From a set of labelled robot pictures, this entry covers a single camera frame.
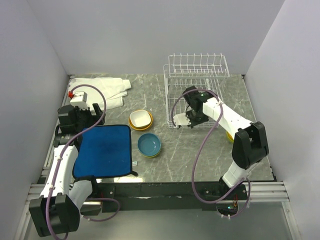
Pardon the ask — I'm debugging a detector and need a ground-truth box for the orange bowl right stack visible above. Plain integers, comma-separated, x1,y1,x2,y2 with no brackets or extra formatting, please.
226,132,234,143

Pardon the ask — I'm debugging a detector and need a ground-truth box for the black base bar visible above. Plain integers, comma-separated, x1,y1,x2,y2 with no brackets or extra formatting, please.
97,182,249,211

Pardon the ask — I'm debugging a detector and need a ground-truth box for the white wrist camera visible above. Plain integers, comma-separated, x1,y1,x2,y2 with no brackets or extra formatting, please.
173,112,191,128
68,91,88,110

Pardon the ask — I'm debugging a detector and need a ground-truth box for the aluminium rail frame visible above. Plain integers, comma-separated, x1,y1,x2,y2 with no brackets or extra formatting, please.
13,181,302,240

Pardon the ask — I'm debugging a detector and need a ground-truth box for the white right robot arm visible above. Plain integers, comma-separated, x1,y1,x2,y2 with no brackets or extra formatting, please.
183,86,269,200

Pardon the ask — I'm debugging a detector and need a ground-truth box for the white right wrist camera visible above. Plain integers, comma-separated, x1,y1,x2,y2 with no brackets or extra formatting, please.
173,112,191,128

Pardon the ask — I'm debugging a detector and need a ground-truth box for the yellow-green bowl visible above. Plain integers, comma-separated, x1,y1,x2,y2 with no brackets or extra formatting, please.
140,149,161,159

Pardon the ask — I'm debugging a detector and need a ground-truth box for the white folded cloth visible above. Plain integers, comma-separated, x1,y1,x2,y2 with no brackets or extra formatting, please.
68,77,132,111

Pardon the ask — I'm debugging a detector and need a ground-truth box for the blue microfiber cloth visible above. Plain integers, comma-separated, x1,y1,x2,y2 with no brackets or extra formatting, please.
72,124,138,179

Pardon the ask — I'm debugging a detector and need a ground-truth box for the blue bowl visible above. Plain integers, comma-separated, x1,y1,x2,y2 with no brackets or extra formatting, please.
137,133,162,152

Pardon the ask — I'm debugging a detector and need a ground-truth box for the white wire dish rack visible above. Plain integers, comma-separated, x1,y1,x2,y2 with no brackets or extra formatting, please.
163,53,230,129

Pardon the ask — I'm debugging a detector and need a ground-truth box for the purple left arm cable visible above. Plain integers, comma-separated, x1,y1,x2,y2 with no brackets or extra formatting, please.
46,84,121,240

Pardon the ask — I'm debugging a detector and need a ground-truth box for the white square bowl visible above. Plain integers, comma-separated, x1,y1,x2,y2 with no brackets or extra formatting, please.
130,109,152,129

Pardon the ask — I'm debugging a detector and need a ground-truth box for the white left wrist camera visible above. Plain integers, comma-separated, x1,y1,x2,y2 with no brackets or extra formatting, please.
68,91,88,110

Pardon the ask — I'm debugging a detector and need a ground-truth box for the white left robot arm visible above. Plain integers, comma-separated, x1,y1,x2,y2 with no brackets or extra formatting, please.
29,103,105,238

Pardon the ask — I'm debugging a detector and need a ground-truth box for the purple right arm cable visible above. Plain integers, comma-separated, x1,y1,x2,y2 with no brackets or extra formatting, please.
170,89,251,220

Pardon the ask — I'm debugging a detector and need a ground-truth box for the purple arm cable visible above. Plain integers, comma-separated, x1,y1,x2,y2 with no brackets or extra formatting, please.
170,89,251,220
46,84,121,240

